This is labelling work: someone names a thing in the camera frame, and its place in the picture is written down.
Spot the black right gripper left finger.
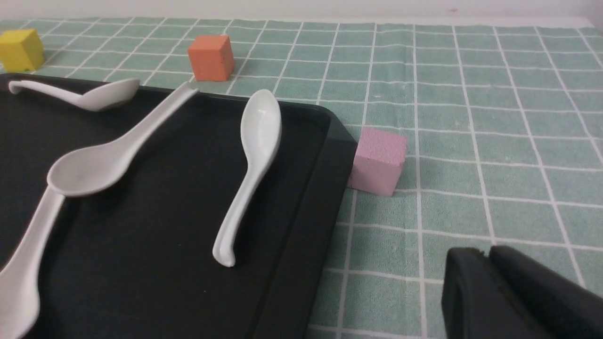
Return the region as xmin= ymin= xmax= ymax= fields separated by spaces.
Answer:
xmin=441 ymin=247 xmax=554 ymax=339

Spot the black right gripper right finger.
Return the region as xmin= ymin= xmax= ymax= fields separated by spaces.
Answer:
xmin=489 ymin=245 xmax=603 ymax=339

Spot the pink cube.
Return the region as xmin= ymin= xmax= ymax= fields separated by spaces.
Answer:
xmin=347 ymin=127 xmax=407 ymax=196

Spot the green checkered tablecloth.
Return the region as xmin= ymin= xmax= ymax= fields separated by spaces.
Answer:
xmin=1 ymin=17 xmax=602 ymax=339

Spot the white spoon right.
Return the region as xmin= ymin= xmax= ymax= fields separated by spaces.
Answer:
xmin=212 ymin=89 xmax=282 ymax=267

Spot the white spoon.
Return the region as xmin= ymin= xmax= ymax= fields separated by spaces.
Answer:
xmin=8 ymin=79 xmax=140 ymax=112
xmin=0 ymin=188 xmax=65 ymax=339
xmin=212 ymin=89 xmax=282 ymax=267
xmin=47 ymin=83 xmax=198 ymax=197

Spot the black plastic tray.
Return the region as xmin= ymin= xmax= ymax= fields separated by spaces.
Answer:
xmin=24 ymin=93 xmax=356 ymax=339

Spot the orange cube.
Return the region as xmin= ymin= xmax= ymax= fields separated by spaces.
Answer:
xmin=187 ymin=34 xmax=236 ymax=82

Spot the white spoon middle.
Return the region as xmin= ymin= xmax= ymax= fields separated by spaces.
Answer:
xmin=47 ymin=83 xmax=198 ymax=197

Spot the white spoon top left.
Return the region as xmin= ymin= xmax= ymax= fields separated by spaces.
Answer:
xmin=8 ymin=79 xmax=140 ymax=112

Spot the white spoon bottom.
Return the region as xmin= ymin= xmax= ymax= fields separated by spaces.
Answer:
xmin=0 ymin=188 xmax=65 ymax=339

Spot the yellow cube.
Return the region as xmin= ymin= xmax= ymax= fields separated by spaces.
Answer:
xmin=0 ymin=29 xmax=44 ymax=73

